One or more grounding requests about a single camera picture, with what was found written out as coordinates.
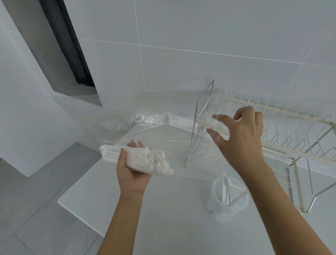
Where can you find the person's left hand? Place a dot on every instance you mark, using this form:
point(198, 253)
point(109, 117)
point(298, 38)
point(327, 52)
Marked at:
point(131, 181)

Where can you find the person's right hand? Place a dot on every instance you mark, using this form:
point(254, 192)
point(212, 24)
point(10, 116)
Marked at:
point(245, 141)

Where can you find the person's right thumb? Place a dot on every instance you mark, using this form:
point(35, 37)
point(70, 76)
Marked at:
point(219, 141)

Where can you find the person's left thumb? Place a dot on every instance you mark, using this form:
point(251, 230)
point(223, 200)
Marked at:
point(122, 157)

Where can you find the bundle of white straws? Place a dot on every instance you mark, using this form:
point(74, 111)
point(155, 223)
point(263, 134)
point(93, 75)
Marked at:
point(139, 159)

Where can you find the clear plastic bag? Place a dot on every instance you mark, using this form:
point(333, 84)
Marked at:
point(168, 147)

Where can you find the person's right forearm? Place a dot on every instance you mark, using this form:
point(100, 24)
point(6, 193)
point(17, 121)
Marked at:
point(283, 210)

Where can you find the person's left forearm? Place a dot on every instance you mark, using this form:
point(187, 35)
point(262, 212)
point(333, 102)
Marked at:
point(123, 223)

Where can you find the white power strip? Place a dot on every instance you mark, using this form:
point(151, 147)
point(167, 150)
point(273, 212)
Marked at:
point(181, 122)

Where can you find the white wrapped straw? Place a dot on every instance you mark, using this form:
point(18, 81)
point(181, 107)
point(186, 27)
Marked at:
point(230, 190)
point(225, 189)

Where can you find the clear plastic cup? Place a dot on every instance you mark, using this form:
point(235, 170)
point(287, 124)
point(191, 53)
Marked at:
point(225, 210)

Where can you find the cream metal dish rack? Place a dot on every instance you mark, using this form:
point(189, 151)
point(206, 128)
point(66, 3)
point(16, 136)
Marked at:
point(288, 136)

